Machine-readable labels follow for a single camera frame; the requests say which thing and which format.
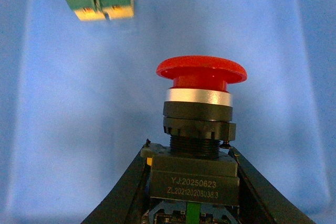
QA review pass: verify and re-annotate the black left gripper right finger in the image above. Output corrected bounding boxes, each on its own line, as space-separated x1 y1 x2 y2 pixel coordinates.
228 147 314 224

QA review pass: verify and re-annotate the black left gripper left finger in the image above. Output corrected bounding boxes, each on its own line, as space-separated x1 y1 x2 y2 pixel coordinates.
82 154 150 224

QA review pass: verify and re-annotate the red emergency stop button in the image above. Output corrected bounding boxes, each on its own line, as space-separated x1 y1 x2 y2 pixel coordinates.
141 56 247 223

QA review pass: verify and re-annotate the blue plastic tray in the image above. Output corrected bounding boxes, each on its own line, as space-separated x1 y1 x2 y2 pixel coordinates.
1 0 335 223

